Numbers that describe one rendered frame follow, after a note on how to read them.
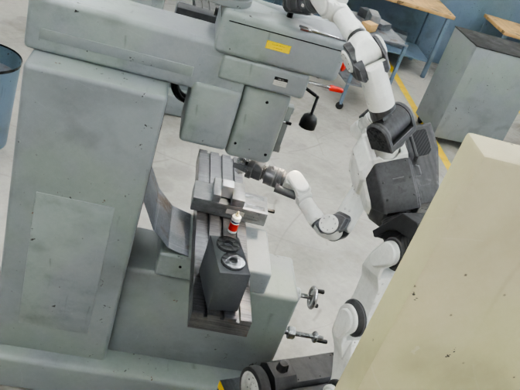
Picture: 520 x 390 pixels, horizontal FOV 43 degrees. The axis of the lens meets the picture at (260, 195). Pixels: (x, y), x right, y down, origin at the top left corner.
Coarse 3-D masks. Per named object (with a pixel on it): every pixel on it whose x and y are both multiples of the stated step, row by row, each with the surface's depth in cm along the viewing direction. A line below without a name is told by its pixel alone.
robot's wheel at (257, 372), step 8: (248, 368) 272; (256, 368) 270; (240, 376) 279; (248, 376) 276; (256, 376) 266; (264, 376) 267; (240, 384) 279; (248, 384) 276; (256, 384) 266; (264, 384) 265
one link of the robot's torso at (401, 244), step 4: (400, 236) 227; (404, 236) 225; (388, 240) 229; (392, 240) 227; (396, 240) 225; (400, 240) 225; (404, 240) 224; (400, 244) 224; (404, 244) 223; (400, 248) 224; (404, 248) 223; (400, 252) 224; (404, 252) 223; (400, 256) 224; (400, 260) 224; (396, 264) 225; (392, 268) 227; (396, 268) 226
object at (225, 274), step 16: (224, 240) 249; (208, 256) 250; (224, 256) 241; (240, 256) 244; (208, 272) 248; (224, 272) 235; (240, 272) 238; (208, 288) 246; (224, 288) 239; (240, 288) 241; (208, 304) 243; (224, 304) 244
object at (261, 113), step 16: (256, 96) 247; (272, 96) 248; (288, 96) 249; (240, 112) 251; (256, 112) 251; (272, 112) 251; (240, 128) 254; (256, 128) 255; (272, 128) 255; (240, 144) 258; (256, 144) 258; (272, 144) 259; (256, 160) 263
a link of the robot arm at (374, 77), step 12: (372, 36) 208; (384, 48) 205; (348, 60) 206; (360, 60) 205; (384, 60) 206; (360, 72) 206; (372, 72) 205; (384, 72) 207; (372, 84) 208; (384, 84) 209; (372, 96) 211; (384, 96) 211; (372, 108) 215; (384, 108) 213
